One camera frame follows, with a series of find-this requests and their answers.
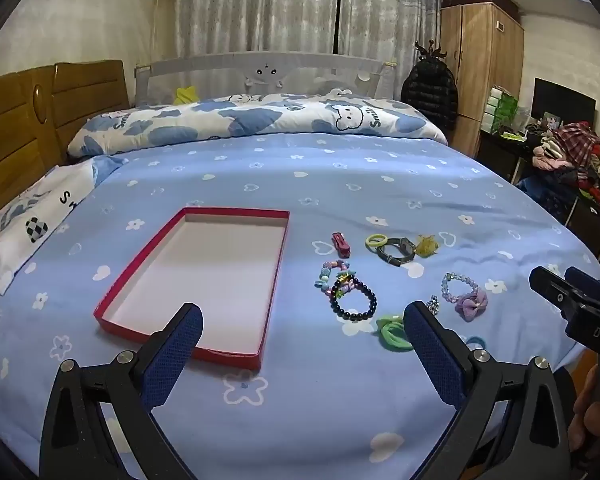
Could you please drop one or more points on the black monitor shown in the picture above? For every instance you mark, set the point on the black monitor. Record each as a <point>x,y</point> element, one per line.
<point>562,100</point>

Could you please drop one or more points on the dark desk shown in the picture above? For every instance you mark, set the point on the dark desk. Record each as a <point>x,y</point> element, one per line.
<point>500,155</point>

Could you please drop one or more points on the person's right hand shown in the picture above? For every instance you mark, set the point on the person's right hand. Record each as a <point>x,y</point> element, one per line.
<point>587,410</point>

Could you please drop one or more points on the red hair clip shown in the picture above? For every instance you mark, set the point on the red hair clip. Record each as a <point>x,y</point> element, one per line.
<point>341,245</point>

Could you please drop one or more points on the red shallow cardboard box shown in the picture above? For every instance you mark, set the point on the red shallow cardboard box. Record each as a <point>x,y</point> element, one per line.
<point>205,270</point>

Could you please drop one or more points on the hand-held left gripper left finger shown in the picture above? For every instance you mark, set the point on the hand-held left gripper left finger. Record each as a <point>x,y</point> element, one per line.
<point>177,355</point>

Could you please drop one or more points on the blue flowered bed sheet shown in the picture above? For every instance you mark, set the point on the blue flowered bed sheet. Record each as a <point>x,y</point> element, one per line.
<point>330,185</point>

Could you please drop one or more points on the black puffer coat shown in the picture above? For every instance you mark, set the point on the black puffer coat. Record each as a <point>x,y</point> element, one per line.
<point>430,92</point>

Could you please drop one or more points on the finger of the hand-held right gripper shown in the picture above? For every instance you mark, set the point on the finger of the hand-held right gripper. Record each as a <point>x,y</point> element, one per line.
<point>550,285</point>
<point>582,279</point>

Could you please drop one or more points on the wooden headboard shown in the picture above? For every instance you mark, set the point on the wooden headboard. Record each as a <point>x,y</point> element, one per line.
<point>10,150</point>

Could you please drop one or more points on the stack of green-white boxes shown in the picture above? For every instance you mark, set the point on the stack of green-white boxes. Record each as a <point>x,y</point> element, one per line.
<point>500,110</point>

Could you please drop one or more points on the pile of clothes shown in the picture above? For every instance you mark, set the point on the pile of clothes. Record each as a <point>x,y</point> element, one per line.
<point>580,155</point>

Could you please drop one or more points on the dark coat rack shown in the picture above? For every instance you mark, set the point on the dark coat rack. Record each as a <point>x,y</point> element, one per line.
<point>430,51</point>

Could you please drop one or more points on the wooden wardrobe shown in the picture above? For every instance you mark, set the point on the wooden wardrobe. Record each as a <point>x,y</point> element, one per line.
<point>485,70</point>

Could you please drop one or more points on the yellow plush toy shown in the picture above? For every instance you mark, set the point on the yellow plush toy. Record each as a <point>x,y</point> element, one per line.
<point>186,95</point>

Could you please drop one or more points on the grey bed guard rail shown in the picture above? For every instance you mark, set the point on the grey bed guard rail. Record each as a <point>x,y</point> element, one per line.
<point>205,72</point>

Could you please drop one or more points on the blue and white quilt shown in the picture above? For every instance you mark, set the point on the blue and white quilt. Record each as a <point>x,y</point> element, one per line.
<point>260,120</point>

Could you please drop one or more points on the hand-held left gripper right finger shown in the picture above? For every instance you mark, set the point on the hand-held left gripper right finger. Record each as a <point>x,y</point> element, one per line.
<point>430,355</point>

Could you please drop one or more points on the dark box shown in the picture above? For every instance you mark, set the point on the dark box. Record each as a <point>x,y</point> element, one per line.
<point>480,1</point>

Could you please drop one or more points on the yellow-green scrunchie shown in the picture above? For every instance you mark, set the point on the yellow-green scrunchie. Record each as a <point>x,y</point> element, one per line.
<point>425,245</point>

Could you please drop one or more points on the white and blue pillow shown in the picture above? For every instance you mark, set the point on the white and blue pillow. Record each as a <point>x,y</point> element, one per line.
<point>35,220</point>

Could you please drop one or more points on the grey patterned curtain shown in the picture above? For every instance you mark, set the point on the grey patterned curtain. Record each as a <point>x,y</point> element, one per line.
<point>380,15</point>
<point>240,5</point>

